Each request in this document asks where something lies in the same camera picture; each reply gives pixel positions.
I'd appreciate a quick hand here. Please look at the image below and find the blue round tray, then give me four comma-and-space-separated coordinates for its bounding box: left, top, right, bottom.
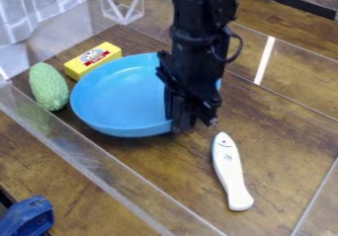
69, 51, 224, 139

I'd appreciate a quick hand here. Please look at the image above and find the white checkered curtain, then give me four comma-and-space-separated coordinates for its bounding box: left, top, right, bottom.
0, 0, 87, 47

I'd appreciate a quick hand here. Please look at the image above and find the clear acrylic barrier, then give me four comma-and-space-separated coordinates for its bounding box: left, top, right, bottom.
0, 0, 338, 236

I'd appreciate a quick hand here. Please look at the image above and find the blue clamp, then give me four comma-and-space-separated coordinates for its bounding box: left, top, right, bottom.
0, 196, 57, 236

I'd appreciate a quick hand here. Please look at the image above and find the yellow rectangular block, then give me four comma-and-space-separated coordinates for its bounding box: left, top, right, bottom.
63, 41, 122, 81

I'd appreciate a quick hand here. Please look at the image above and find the green bumpy toy gourd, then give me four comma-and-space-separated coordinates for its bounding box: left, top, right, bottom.
30, 62, 69, 111

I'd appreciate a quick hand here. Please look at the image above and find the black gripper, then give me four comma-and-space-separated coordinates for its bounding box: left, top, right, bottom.
157, 26, 244, 133

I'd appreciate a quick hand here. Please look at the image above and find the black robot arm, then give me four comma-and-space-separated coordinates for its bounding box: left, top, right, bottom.
157, 0, 240, 133

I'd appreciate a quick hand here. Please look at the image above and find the white toy fish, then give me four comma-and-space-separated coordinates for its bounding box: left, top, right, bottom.
212, 132, 254, 211

